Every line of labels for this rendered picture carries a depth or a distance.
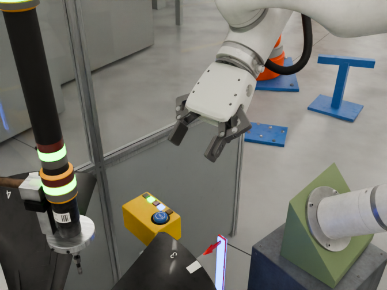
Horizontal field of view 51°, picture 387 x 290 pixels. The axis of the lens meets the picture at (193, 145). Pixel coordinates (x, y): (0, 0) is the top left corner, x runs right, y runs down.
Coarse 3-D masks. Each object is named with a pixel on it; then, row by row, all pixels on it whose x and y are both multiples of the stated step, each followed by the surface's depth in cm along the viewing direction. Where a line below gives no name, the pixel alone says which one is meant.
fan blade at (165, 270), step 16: (160, 240) 91; (176, 240) 92; (144, 256) 88; (160, 256) 88; (192, 256) 90; (128, 272) 85; (144, 272) 85; (160, 272) 86; (176, 272) 86; (192, 272) 87; (112, 288) 83; (128, 288) 82; (144, 288) 82; (160, 288) 83; (176, 288) 83; (192, 288) 84; (208, 288) 85
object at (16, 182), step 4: (0, 176) 57; (0, 180) 56; (4, 180) 56; (8, 180) 56; (12, 180) 56; (16, 180) 56; (20, 180) 56; (24, 180) 56; (0, 184) 56; (4, 184) 56; (8, 184) 56; (12, 184) 56; (16, 184) 56; (20, 184) 56; (16, 188) 56
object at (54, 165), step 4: (64, 156) 52; (40, 160) 52; (60, 160) 52; (64, 160) 52; (44, 164) 51; (48, 164) 51; (52, 164) 51; (56, 164) 51; (60, 164) 52; (64, 164) 52; (44, 168) 52; (48, 168) 52; (52, 168) 52; (56, 168) 52
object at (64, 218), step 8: (72, 200) 56; (56, 208) 55; (64, 208) 55; (72, 208) 56; (56, 216) 56; (64, 216) 56; (72, 216) 57; (64, 224) 57; (72, 224) 57; (80, 224) 60; (64, 232) 58; (72, 232) 58
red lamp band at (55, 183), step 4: (72, 172) 54; (40, 176) 53; (68, 176) 53; (72, 176) 54; (44, 180) 52; (48, 180) 52; (56, 180) 52; (60, 180) 52; (64, 180) 53; (68, 180) 53; (44, 184) 53; (48, 184) 52; (52, 184) 52; (56, 184) 52; (60, 184) 53; (64, 184) 53
